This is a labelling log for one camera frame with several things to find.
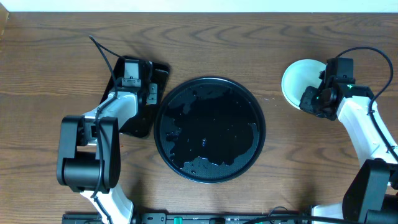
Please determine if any mint plate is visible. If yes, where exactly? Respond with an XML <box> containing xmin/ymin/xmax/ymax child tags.
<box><xmin>281</xmin><ymin>59</ymin><xmax>326</xmax><ymax>110</ymax></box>

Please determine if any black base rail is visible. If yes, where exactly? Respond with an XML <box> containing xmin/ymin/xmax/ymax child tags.
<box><xmin>61</xmin><ymin>212</ymin><xmax>315</xmax><ymax>224</ymax></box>

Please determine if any round black tray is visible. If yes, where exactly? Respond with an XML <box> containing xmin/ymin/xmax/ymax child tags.
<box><xmin>154</xmin><ymin>77</ymin><xmax>266</xmax><ymax>184</ymax></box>

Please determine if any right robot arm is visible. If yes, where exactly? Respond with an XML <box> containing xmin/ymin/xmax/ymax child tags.
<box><xmin>288</xmin><ymin>77</ymin><xmax>397</xmax><ymax>223</ymax></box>

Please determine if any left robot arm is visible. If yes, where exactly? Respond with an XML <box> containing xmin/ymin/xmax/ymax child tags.
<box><xmin>56</xmin><ymin>59</ymin><xmax>170</xmax><ymax>223</ymax></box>

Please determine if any rectangular black tray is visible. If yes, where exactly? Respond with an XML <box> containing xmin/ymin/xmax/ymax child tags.
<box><xmin>99</xmin><ymin>56</ymin><xmax>170</xmax><ymax>138</ymax></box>

